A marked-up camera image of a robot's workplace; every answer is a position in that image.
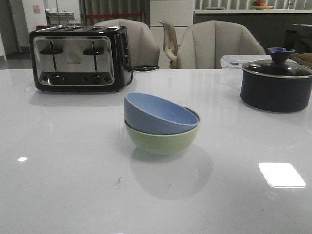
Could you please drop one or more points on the blue bowl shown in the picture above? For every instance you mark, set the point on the blue bowl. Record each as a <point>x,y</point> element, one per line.
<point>155,115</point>

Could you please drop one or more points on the green bowl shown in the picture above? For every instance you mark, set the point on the green bowl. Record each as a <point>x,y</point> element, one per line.
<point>163,144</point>

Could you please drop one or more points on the grey upholstered chair left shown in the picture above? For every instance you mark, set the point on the grey upholstered chair left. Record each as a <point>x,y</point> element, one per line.
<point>143,47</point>

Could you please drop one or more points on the grey upholstered chair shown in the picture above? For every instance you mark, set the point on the grey upholstered chair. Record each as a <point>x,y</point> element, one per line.
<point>143,47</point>
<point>204,44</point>

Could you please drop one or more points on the beige office chair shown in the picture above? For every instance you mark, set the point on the beige office chair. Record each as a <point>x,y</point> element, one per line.
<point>170,45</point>

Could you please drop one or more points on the grey upholstered chair right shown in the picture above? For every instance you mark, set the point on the grey upholstered chair right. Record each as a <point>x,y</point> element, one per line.
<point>204,44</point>

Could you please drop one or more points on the clear plastic storage container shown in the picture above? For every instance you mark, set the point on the clear plastic storage container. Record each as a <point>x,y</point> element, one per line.
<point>231,61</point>

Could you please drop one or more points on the red barrier tape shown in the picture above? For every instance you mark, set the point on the red barrier tape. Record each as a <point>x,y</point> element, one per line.
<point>138,14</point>

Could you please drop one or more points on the black silver toaster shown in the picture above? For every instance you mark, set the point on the black silver toaster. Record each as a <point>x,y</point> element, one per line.
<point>81,58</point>

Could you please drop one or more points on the dark blue saucepan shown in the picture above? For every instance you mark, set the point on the dark blue saucepan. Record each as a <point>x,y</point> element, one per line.
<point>277,93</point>

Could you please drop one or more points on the glass pot lid blue knob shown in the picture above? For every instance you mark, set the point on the glass pot lid blue knob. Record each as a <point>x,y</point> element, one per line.
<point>279,55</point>

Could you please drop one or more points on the dark kitchen counter cabinet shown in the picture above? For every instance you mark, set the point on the dark kitchen counter cabinet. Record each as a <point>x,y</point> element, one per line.
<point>267,26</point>

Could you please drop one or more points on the fruit bowl on counter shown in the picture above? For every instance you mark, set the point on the fruit bowl on counter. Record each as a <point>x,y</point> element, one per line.
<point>261,5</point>

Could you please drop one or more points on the brown cushion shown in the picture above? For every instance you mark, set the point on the brown cushion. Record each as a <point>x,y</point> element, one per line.
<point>304,58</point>

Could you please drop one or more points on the black appliance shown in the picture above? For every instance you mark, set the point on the black appliance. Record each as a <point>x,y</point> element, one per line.
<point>299,38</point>

